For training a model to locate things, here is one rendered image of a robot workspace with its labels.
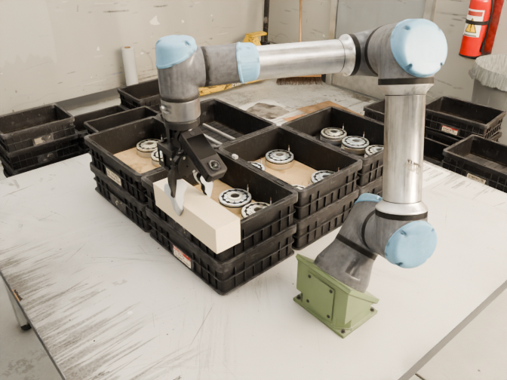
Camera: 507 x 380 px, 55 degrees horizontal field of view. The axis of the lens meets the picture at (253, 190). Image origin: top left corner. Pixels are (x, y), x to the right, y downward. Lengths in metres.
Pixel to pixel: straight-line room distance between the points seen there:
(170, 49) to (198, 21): 4.44
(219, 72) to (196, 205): 0.28
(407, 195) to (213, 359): 0.60
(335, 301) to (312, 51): 0.60
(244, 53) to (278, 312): 0.72
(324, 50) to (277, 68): 0.12
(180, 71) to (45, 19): 3.77
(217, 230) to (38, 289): 0.73
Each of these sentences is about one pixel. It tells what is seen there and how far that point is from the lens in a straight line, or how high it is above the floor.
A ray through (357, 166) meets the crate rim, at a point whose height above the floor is 0.92.
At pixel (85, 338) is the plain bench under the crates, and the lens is 1.36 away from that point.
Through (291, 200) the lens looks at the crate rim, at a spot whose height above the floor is 0.92.
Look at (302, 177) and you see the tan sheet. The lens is 1.69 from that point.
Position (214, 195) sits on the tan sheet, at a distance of 1.58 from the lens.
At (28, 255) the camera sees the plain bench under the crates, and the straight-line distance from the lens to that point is 1.69.
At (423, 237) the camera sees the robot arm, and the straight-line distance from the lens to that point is 1.13.
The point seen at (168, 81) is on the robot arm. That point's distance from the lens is 0.92.
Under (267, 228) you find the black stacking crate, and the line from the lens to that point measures 1.38.
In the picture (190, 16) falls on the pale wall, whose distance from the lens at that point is 5.28.
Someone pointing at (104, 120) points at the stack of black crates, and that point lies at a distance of 2.93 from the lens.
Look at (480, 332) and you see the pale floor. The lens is 2.46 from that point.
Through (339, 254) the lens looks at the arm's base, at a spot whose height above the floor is 0.90.
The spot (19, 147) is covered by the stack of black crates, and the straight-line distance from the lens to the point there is 2.95.
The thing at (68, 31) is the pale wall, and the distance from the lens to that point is 4.71.
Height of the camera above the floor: 1.66
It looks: 31 degrees down
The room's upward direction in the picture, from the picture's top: straight up
